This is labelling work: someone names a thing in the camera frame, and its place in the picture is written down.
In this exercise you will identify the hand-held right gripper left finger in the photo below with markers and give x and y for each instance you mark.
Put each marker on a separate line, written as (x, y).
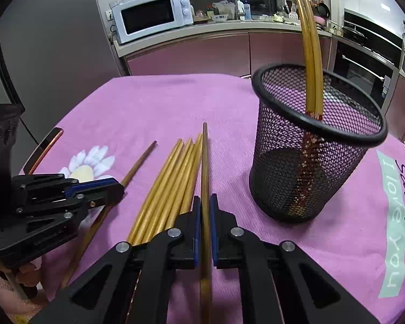
(196, 233)

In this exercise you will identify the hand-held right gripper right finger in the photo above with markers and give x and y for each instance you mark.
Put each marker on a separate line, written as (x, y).
(213, 233)

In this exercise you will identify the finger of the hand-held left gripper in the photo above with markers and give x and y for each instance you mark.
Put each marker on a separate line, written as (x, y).
(87, 186)
(50, 229)

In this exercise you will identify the yellow wooden chopstick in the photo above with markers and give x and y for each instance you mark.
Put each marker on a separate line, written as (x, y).
(157, 185)
(306, 47)
(205, 162)
(168, 182)
(177, 182)
(316, 47)
(188, 175)

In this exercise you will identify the dark brown wooden chopstick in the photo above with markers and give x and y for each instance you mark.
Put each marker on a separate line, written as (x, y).
(138, 163)

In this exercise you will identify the black mesh utensil holder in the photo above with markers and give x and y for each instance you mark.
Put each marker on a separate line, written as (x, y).
(280, 162)

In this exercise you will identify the person's left hand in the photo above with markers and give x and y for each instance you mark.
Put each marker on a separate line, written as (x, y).
(30, 273)

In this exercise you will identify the smartphone with copper edge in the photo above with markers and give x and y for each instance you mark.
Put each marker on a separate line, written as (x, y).
(45, 149)

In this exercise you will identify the grey refrigerator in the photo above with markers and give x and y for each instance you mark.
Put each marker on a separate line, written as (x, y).
(54, 57)

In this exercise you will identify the pink flower printed tablecloth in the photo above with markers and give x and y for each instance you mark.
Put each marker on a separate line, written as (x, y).
(189, 101)

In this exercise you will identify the pink kitchen cabinets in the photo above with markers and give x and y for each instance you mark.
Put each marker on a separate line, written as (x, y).
(189, 50)

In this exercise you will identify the white microwave oven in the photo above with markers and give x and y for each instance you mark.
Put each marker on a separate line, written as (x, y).
(148, 15)

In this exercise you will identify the kitchen counter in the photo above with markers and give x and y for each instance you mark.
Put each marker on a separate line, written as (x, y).
(222, 25)

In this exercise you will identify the black built-in oven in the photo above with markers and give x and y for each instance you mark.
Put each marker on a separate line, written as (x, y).
(361, 71)

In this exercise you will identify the black frying pan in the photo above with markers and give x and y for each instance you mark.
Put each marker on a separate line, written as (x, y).
(323, 10)

